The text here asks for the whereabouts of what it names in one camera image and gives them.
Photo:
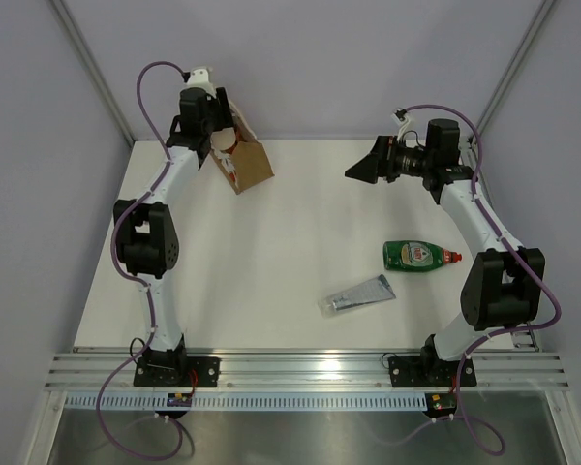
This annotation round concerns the left aluminium frame post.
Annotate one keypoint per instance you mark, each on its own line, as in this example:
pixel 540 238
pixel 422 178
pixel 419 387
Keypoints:
pixel 75 37

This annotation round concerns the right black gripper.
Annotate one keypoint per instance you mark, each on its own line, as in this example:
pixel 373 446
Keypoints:
pixel 380 162

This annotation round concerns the aluminium mounting rail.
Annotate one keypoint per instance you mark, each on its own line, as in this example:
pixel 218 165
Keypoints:
pixel 494 371

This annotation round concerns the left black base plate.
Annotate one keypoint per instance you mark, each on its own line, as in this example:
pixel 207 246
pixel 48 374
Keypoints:
pixel 187 372

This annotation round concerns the silver squeeze tube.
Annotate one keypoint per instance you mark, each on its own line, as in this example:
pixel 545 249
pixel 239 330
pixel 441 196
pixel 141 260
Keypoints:
pixel 373 291

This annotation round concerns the right side aluminium rail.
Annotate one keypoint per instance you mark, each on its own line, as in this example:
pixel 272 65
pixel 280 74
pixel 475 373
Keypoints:
pixel 502 290

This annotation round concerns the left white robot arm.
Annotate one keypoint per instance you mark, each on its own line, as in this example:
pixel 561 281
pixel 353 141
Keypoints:
pixel 145 245

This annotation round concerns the beige pump bottle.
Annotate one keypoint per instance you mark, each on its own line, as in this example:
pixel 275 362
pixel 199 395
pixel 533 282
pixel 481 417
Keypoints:
pixel 223 140

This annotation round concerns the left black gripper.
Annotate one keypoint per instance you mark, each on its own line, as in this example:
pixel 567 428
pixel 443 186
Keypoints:
pixel 222 111

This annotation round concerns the white slotted cable duct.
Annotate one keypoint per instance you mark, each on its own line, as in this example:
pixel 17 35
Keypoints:
pixel 264 402

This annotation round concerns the green dish soap bottle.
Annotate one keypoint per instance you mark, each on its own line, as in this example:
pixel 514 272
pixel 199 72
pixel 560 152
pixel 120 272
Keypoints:
pixel 416 256

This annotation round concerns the right aluminium frame post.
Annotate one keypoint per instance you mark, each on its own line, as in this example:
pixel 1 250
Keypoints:
pixel 516 62

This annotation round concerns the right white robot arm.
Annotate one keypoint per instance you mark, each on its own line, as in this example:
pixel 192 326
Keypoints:
pixel 437 163

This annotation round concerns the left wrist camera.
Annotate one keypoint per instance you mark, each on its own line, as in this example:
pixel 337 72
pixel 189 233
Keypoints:
pixel 200 78

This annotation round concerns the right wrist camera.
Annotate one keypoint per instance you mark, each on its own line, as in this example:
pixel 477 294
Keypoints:
pixel 404 121

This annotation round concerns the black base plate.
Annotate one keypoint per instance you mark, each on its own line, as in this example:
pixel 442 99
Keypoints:
pixel 187 372
pixel 409 372

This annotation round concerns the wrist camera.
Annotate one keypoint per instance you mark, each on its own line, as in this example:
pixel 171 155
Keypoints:
pixel 404 121
pixel 200 78

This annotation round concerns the burlap watermelon canvas bag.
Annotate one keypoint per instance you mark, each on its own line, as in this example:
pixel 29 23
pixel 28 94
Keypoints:
pixel 245 164

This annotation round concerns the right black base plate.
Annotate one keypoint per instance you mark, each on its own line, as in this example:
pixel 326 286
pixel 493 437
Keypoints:
pixel 409 372

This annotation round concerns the aluminium frame post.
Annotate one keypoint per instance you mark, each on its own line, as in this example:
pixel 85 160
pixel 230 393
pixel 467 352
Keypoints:
pixel 516 62
pixel 75 37

